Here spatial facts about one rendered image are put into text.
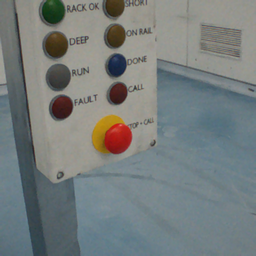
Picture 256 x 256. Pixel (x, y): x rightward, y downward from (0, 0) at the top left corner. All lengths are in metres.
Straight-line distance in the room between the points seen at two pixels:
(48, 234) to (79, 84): 0.24
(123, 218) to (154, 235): 0.19
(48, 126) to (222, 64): 3.58
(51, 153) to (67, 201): 0.14
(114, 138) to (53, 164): 0.08
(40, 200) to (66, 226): 0.07
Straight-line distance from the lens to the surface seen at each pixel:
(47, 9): 0.42
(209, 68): 4.12
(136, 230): 1.80
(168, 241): 1.74
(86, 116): 0.48
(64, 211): 0.59
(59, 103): 0.44
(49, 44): 0.43
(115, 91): 0.48
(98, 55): 0.47
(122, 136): 0.48
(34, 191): 0.56
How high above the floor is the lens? 1.08
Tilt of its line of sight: 22 degrees down
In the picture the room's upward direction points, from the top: 2 degrees counter-clockwise
